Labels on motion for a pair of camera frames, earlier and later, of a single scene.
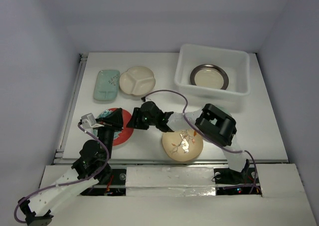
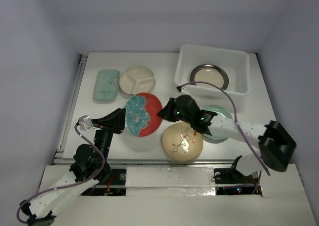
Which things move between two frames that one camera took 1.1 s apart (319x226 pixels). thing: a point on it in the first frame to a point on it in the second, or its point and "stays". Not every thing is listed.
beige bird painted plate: (182, 145) stays
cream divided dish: (137, 81) stays
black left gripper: (113, 120) stays
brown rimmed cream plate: (209, 75) stays
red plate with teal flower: (121, 137) to (141, 117)
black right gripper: (133, 122) to (166, 111)
